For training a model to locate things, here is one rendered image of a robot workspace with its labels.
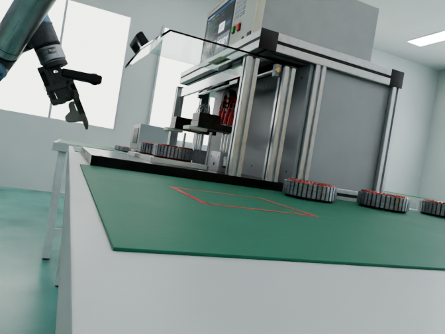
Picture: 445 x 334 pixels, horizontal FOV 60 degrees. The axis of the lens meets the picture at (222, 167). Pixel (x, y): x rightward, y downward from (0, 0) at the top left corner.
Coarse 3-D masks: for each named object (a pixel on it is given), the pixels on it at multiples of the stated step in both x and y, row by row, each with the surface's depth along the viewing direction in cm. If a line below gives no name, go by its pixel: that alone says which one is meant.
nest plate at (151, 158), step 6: (144, 156) 103; (150, 156) 96; (162, 162) 96; (168, 162) 97; (174, 162) 97; (180, 162) 98; (186, 162) 99; (192, 162) 106; (198, 168) 100; (204, 168) 100
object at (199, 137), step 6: (174, 120) 128; (180, 120) 126; (186, 120) 127; (174, 126) 126; (180, 126) 126; (174, 132) 132; (180, 132) 127; (192, 132) 132; (198, 132) 129; (204, 132) 129; (216, 132) 131; (198, 138) 132; (198, 144) 132
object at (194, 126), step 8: (200, 112) 103; (192, 120) 109; (200, 120) 104; (208, 120) 104; (216, 120) 105; (184, 128) 107; (192, 128) 103; (200, 128) 104; (208, 128) 104; (216, 128) 105; (224, 128) 106; (224, 136) 112; (224, 144) 110
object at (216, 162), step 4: (212, 152) 112; (216, 152) 109; (220, 152) 106; (224, 152) 106; (212, 156) 111; (216, 156) 108; (220, 156) 106; (212, 160) 111; (216, 160) 108; (220, 160) 106; (212, 164) 110; (216, 164) 108; (220, 164) 106; (212, 168) 110; (216, 168) 107; (220, 168) 106; (224, 168) 107
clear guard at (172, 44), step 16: (176, 32) 84; (144, 48) 84; (160, 48) 99; (176, 48) 97; (192, 48) 95; (208, 48) 92; (224, 48) 90; (128, 64) 99; (208, 64) 108; (224, 64) 105
